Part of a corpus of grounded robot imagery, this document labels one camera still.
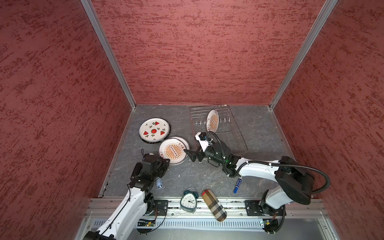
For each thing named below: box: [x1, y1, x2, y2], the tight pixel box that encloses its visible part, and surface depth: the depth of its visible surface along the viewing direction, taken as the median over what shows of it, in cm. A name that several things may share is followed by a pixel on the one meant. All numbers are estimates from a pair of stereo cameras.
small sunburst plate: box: [158, 138, 187, 164], surface depth 92 cm
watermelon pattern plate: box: [139, 118, 170, 142], surface depth 105 cm
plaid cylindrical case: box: [201, 189, 228, 222], surface depth 74 cm
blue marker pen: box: [233, 176, 243, 194], surface depth 82 cm
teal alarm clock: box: [179, 187, 199, 214], surface depth 74 cm
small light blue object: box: [156, 177, 163, 189], surface depth 81 cm
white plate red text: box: [158, 136, 190, 165], surface depth 92 cm
